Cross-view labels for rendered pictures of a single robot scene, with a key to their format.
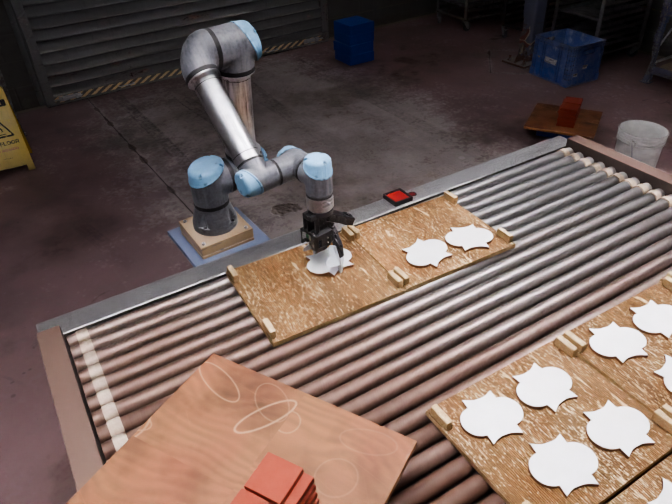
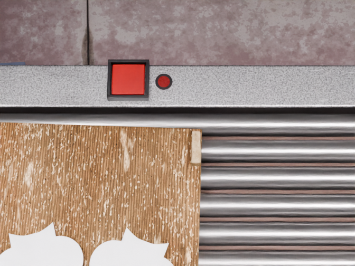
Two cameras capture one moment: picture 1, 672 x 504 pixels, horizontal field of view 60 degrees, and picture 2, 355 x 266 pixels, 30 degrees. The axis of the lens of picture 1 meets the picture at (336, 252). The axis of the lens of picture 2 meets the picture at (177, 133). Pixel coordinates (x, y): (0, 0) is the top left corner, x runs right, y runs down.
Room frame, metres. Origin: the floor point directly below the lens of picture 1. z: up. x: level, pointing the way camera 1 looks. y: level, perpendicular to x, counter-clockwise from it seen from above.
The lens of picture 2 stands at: (1.42, -0.53, 2.06)
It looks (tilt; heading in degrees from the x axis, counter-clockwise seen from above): 73 degrees down; 30
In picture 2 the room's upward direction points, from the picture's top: 1 degrees counter-clockwise
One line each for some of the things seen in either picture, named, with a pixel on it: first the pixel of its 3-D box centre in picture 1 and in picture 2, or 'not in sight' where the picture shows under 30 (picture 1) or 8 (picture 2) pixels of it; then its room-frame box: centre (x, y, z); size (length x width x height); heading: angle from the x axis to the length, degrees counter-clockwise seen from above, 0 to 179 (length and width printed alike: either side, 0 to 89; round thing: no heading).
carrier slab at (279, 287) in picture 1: (313, 282); not in sight; (1.30, 0.07, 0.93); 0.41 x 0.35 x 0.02; 117
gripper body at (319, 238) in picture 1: (319, 226); not in sight; (1.36, 0.04, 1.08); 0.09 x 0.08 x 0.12; 130
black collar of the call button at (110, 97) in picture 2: (397, 197); (128, 79); (1.76, -0.23, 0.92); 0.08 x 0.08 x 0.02; 30
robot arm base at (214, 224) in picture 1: (213, 210); not in sight; (1.65, 0.40, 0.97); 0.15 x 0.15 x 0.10
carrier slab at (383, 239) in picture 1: (427, 238); (80, 222); (1.50, -0.29, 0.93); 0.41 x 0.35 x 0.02; 118
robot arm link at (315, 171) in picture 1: (317, 175); not in sight; (1.37, 0.04, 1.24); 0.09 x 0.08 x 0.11; 36
